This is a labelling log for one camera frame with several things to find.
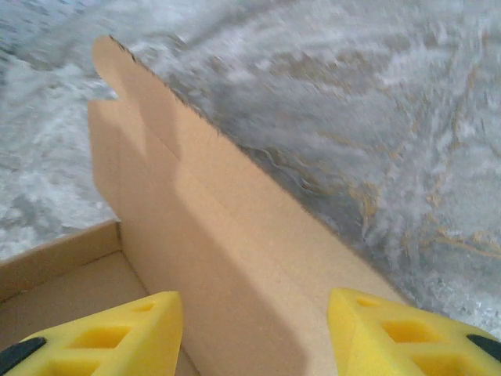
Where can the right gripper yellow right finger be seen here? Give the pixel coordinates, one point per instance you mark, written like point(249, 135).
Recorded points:
point(391, 344)

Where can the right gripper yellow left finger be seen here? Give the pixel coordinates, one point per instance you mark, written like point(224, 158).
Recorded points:
point(117, 352)

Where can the brown cardboard paper box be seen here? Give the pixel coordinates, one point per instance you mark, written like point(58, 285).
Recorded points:
point(235, 254)

